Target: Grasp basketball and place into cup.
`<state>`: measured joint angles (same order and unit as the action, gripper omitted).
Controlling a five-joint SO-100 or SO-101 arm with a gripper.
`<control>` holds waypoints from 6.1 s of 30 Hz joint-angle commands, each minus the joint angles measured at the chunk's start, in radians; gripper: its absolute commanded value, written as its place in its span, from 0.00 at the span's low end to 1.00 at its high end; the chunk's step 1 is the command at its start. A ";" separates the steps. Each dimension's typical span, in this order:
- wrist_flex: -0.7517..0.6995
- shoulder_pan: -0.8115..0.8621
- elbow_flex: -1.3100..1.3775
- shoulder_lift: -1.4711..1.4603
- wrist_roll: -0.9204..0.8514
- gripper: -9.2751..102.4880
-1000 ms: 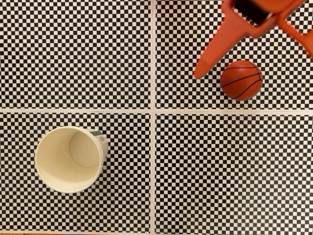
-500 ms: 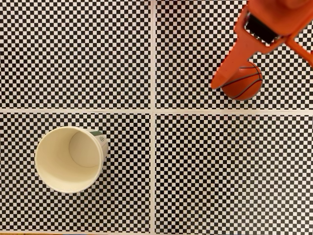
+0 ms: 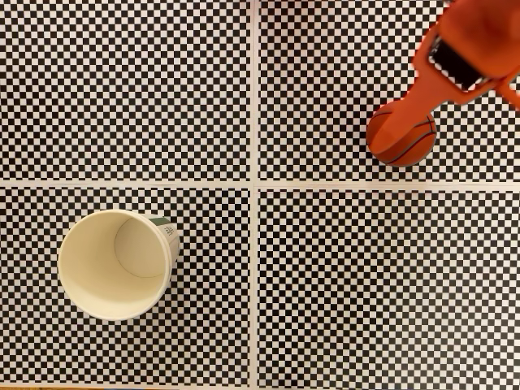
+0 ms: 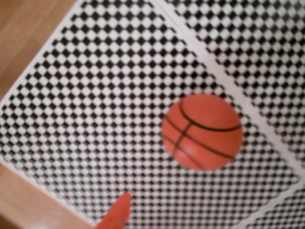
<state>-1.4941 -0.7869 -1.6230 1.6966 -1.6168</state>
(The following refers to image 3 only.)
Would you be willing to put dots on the small orange basketball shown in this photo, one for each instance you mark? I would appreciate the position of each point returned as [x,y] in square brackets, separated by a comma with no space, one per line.
[414,142]

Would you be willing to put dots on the cream paper cup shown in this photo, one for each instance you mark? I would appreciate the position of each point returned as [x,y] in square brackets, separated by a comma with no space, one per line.
[101,284]

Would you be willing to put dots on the black white checkerboard paper sheet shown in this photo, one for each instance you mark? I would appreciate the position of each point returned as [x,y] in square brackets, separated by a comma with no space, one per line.
[325,81]
[203,345]
[122,81]
[365,284]

